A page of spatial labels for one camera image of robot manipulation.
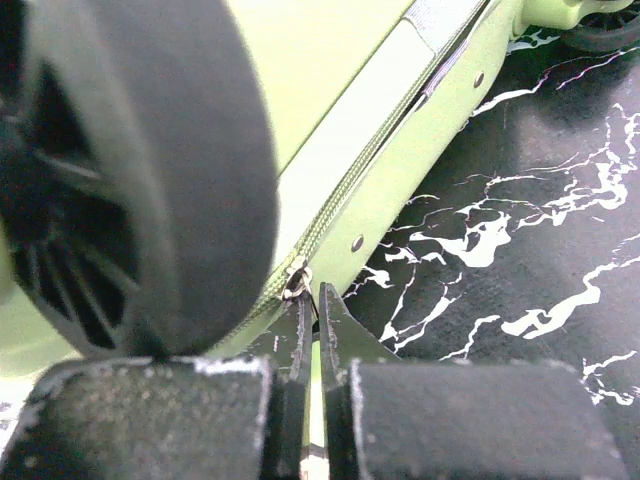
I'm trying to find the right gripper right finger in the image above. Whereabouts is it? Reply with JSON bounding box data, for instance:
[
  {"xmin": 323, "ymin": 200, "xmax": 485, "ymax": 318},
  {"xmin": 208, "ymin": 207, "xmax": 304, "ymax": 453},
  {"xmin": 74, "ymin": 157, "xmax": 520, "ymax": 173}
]
[{"xmin": 318, "ymin": 283, "xmax": 628, "ymax": 479}]

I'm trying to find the green hard-shell suitcase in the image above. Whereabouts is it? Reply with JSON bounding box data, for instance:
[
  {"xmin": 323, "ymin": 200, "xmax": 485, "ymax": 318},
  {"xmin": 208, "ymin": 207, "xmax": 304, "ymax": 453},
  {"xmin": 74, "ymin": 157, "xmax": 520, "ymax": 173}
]
[{"xmin": 1, "ymin": 1, "xmax": 639, "ymax": 397}]

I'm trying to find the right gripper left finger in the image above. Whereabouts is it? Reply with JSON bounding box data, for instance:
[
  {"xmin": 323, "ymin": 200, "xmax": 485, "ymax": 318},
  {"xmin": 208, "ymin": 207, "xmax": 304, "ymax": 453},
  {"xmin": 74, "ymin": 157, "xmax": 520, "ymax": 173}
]
[{"xmin": 1, "ymin": 296, "xmax": 313, "ymax": 479}]

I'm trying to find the metal zipper pull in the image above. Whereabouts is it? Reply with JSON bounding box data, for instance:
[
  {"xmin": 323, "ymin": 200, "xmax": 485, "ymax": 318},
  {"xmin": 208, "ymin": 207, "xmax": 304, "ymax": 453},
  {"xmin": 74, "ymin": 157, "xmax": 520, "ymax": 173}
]
[{"xmin": 281, "ymin": 266, "xmax": 313, "ymax": 301}]

